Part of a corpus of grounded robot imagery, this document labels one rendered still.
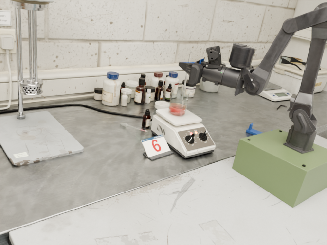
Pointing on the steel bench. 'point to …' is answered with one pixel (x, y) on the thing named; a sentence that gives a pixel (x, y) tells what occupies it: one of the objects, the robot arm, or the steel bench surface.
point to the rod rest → (252, 130)
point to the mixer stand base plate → (35, 138)
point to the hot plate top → (189, 118)
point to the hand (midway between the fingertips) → (188, 66)
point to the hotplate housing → (172, 135)
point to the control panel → (195, 139)
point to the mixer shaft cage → (32, 84)
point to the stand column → (18, 67)
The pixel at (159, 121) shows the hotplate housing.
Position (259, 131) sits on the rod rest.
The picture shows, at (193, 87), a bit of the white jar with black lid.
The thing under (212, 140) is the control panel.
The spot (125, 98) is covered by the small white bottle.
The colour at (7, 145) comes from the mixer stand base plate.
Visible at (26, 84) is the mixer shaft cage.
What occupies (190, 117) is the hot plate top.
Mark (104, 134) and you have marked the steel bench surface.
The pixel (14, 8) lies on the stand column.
